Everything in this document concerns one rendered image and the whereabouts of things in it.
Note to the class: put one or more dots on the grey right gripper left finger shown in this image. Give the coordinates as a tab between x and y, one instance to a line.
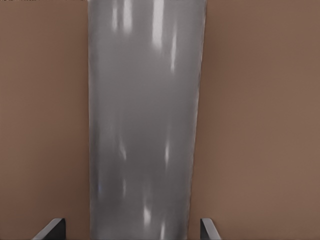
51	231

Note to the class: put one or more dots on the grey tennis ball tube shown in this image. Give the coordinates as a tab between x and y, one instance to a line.
142	120

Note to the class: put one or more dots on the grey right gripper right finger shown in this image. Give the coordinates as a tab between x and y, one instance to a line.
208	231

